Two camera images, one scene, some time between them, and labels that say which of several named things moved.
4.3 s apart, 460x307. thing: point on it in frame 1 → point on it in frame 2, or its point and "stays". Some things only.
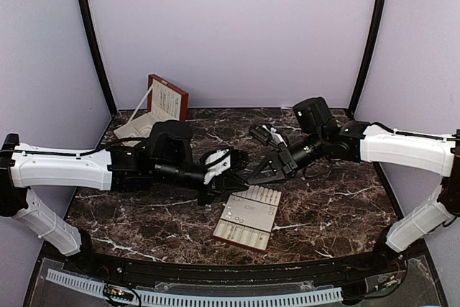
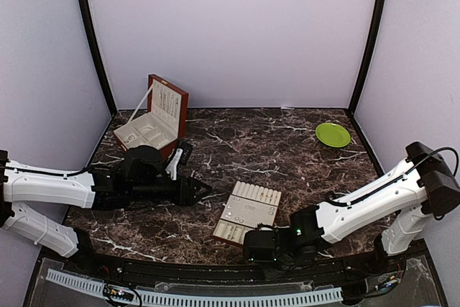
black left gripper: (221, 186) → (190, 185)
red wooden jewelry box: (166, 102) stays
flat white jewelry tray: (249, 216) stays
